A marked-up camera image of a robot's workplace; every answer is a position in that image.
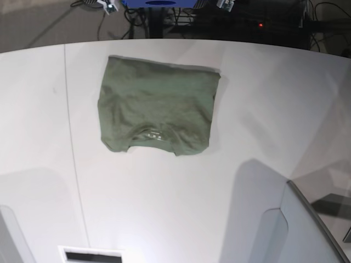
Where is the green t-shirt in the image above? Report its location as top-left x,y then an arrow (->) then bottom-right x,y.
98,56 -> 221,156

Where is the blue box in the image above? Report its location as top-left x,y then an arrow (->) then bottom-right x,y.
122,0 -> 197,8

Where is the black power strip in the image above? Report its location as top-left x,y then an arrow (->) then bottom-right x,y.
177,16 -> 270,28

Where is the black table leg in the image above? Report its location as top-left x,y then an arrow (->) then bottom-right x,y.
146,8 -> 165,39

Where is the white label plate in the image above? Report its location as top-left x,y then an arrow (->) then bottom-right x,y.
58,246 -> 126,263

